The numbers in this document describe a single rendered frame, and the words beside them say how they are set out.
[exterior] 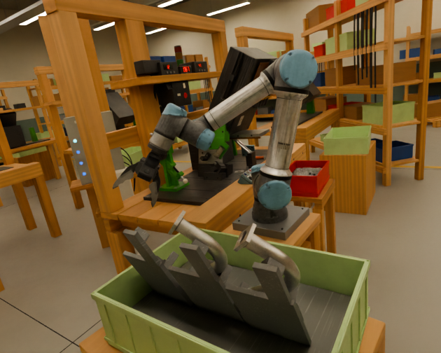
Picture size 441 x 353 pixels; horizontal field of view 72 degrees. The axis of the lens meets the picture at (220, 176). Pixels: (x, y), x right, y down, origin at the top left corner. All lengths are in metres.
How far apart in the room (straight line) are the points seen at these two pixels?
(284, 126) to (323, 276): 0.48
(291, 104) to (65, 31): 1.08
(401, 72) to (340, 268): 3.47
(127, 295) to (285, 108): 0.76
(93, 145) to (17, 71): 10.72
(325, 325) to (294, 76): 0.70
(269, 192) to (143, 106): 1.06
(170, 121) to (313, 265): 0.63
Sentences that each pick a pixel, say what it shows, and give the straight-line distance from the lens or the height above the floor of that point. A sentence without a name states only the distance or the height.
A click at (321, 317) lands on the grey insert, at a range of 0.89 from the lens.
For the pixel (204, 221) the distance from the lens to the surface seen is 1.32.
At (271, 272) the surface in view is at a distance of 0.55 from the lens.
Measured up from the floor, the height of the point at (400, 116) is 0.79.
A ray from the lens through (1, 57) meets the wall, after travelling 12.21.
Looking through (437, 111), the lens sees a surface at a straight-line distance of 8.26.
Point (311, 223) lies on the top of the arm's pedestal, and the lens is 1.33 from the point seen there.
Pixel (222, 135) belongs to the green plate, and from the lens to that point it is 1.87.
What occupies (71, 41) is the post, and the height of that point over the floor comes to 1.72.
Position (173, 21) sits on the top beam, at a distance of 2.24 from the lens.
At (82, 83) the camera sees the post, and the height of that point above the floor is 1.54.
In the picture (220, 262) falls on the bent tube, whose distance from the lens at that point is 0.71.
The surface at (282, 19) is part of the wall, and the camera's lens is 11.29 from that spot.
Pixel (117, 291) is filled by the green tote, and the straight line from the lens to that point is 0.98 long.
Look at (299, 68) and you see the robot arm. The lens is 1.03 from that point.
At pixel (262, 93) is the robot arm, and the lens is 1.17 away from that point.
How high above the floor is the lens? 1.44
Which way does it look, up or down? 16 degrees down
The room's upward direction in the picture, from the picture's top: 8 degrees counter-clockwise
